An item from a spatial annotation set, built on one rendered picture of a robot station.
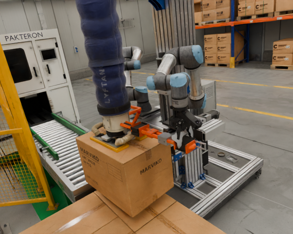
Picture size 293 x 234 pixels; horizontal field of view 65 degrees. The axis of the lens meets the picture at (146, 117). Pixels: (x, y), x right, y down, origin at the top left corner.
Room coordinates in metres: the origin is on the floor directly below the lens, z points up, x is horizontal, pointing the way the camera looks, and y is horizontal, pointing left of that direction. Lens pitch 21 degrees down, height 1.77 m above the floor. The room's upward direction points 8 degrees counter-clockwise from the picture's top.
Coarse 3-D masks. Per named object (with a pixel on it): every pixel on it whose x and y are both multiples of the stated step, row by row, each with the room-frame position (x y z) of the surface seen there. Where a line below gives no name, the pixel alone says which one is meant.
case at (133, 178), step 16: (80, 144) 1.55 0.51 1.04; (96, 144) 1.44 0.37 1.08; (144, 144) 1.35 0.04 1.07; (160, 144) 1.35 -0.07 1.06; (96, 160) 1.40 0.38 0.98; (112, 160) 1.24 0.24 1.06; (128, 160) 1.18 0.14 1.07; (144, 160) 1.25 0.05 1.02; (160, 160) 1.34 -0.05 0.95; (96, 176) 1.44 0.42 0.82; (112, 176) 1.27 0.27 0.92; (128, 176) 1.16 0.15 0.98; (144, 176) 1.24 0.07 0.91; (160, 176) 1.33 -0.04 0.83; (112, 192) 1.30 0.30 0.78; (128, 192) 1.15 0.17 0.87; (144, 192) 1.22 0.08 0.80; (160, 192) 1.31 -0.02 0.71; (128, 208) 1.17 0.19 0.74; (144, 208) 1.21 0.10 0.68
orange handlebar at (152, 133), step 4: (132, 108) 1.77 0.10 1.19; (136, 108) 1.73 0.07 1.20; (140, 108) 1.70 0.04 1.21; (132, 112) 1.64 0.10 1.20; (120, 124) 1.42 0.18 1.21; (124, 124) 1.40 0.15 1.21; (128, 128) 1.36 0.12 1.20; (148, 128) 1.29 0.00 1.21; (144, 132) 1.25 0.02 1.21; (148, 132) 1.22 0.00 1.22; (152, 132) 1.21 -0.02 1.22; (156, 132) 1.22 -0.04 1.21; (160, 132) 1.21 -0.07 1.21; (148, 136) 1.22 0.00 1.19; (152, 136) 1.19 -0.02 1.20; (156, 136) 1.17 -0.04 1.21; (168, 140) 1.10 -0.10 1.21; (172, 140) 1.09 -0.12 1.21; (188, 148) 1.00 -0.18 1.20; (192, 148) 1.00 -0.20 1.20
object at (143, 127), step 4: (136, 124) 1.35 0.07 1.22; (140, 124) 1.35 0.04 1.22; (144, 124) 1.34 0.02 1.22; (148, 124) 1.31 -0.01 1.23; (132, 128) 1.30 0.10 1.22; (136, 128) 1.28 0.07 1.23; (140, 128) 1.27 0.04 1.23; (144, 128) 1.29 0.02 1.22; (132, 132) 1.30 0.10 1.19; (136, 132) 1.28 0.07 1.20; (140, 132) 1.27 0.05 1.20; (140, 136) 1.26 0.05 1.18
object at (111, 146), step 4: (100, 132) 1.60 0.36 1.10; (92, 136) 1.54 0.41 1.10; (96, 136) 1.52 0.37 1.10; (96, 140) 1.47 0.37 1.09; (100, 140) 1.46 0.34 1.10; (104, 140) 1.44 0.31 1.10; (112, 140) 1.38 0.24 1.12; (104, 144) 1.40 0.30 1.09; (108, 144) 1.38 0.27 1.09; (112, 144) 1.36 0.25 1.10; (124, 144) 1.35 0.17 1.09; (128, 144) 1.35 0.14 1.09; (108, 148) 1.36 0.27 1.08; (112, 148) 1.33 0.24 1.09; (116, 148) 1.31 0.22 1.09; (120, 148) 1.31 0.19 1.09; (124, 148) 1.32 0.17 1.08
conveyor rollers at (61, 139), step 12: (36, 132) 3.27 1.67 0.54; (48, 132) 3.20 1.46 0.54; (60, 132) 3.12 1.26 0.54; (72, 132) 3.04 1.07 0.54; (60, 144) 2.68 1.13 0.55; (72, 144) 2.66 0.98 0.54; (48, 156) 2.40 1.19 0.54; (60, 156) 2.39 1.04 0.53; (72, 156) 2.31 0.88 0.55; (60, 168) 2.12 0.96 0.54; (72, 168) 2.09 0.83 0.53; (72, 180) 1.91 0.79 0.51; (84, 180) 1.82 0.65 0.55
